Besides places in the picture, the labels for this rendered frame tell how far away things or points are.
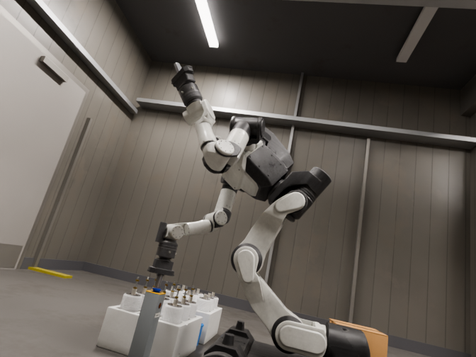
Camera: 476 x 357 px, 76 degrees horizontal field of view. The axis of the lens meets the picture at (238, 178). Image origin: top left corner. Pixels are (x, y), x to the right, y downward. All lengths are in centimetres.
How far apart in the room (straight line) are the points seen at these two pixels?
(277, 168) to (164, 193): 320
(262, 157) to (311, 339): 80
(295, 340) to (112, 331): 88
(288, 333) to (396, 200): 329
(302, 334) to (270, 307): 16
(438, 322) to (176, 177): 372
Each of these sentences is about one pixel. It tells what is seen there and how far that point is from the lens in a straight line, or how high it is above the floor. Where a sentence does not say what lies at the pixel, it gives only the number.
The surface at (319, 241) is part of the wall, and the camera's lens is 412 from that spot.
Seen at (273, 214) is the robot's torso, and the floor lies 76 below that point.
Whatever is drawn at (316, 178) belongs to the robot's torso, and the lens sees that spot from 149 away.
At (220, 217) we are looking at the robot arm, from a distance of 160.
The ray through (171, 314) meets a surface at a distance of 165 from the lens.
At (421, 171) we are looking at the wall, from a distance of 467.
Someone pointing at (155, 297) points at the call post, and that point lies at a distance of 150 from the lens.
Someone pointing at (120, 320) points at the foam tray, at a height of 14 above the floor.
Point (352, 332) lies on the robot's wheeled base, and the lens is 148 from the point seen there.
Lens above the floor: 51
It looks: 16 degrees up
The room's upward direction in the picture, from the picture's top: 12 degrees clockwise
